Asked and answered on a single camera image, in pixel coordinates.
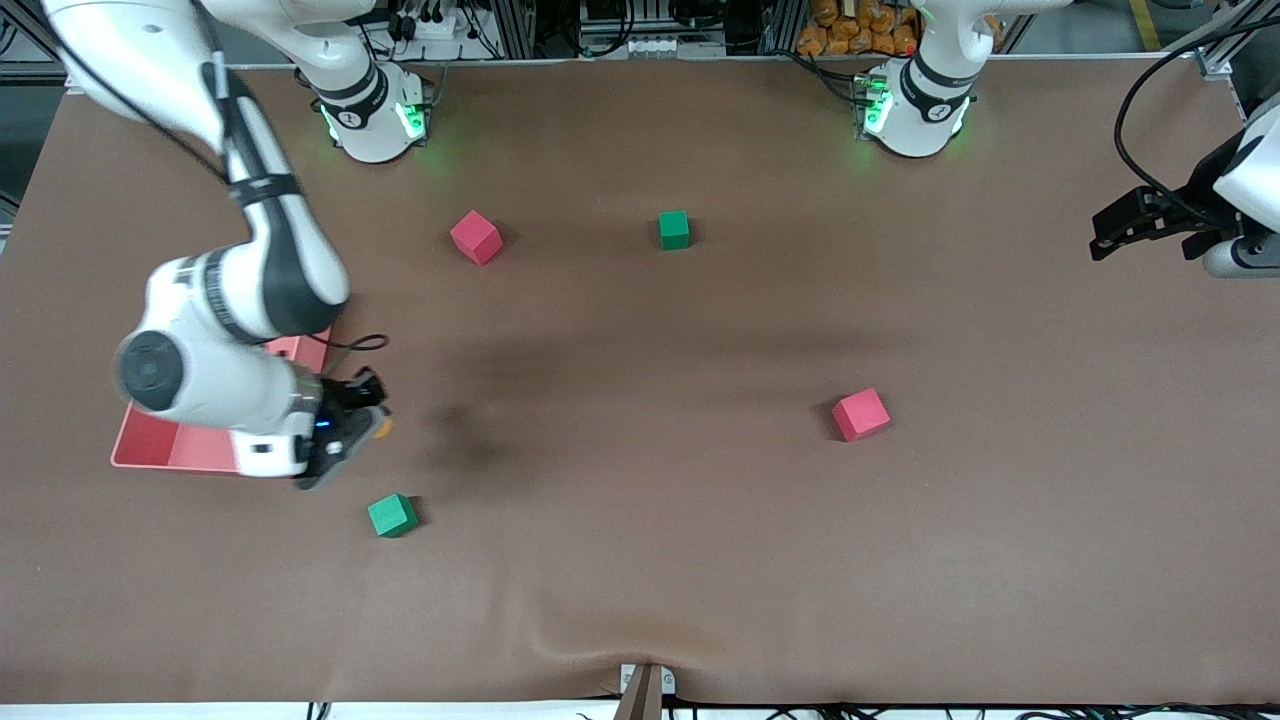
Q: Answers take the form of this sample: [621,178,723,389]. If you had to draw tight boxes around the orange snack bags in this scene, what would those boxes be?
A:
[798,0,919,57]

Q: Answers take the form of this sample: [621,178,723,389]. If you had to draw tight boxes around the pink plastic bin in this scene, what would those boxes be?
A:
[110,330,333,476]

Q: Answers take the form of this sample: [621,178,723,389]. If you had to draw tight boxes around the aluminium frame profile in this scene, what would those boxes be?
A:
[1165,0,1280,131]
[0,0,93,94]

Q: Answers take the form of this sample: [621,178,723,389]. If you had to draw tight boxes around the brown table mat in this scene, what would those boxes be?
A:
[0,55,1280,706]

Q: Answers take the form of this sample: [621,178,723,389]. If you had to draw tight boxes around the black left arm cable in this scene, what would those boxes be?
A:
[1115,25,1280,221]

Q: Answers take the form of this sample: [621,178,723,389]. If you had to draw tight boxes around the aluminium camera post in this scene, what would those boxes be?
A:
[619,663,677,720]

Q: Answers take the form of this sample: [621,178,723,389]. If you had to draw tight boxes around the pink foam cube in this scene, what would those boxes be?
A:
[449,210,504,267]
[831,388,892,443]

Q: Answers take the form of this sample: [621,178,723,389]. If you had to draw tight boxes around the white power strip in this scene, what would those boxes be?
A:
[385,5,471,43]

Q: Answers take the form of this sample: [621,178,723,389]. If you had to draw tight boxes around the white terminal strip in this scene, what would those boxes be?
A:
[620,35,726,59]

